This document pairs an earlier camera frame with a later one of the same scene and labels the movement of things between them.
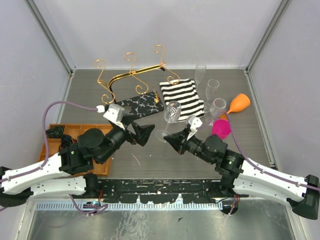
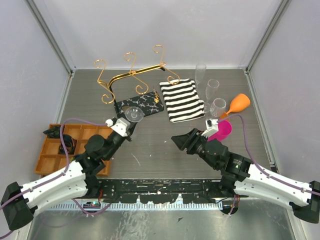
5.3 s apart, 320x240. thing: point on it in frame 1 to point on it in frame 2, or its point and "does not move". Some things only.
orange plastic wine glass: [240, 103] does not move
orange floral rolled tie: [67, 141] does not move
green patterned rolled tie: [55, 132] does not move
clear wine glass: [172, 113] to [134, 114]
